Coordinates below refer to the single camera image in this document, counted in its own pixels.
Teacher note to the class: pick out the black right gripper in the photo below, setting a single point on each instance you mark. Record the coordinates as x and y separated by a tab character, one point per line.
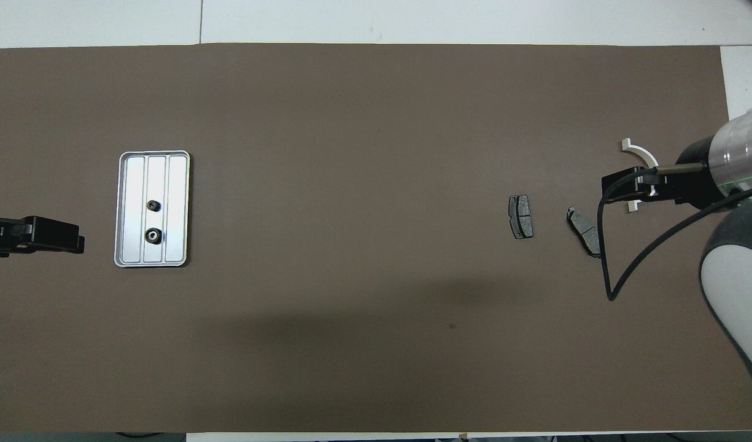
665	184

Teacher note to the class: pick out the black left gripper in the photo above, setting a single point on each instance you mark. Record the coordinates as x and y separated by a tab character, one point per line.
21	233

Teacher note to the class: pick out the large black bearing gear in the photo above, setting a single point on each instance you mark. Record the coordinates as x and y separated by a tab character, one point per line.
153	235

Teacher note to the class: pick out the small black bearing gear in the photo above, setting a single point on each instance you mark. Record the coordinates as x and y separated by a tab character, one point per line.
153	205

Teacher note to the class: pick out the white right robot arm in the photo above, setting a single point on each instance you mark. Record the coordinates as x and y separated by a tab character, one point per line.
738	147

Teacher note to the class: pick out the silver metal tray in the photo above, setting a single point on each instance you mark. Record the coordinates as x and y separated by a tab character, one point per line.
167	178

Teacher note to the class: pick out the angled dark brake pad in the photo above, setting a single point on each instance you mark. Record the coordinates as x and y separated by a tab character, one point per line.
584	230

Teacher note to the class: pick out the rectangular dark brake pad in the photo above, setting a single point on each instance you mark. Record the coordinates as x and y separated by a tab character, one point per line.
522	216

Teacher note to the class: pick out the brown table mat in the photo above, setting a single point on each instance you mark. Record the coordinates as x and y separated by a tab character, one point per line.
376	123

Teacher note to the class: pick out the white curved plastic bracket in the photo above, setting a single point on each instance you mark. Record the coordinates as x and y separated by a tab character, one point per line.
639	150

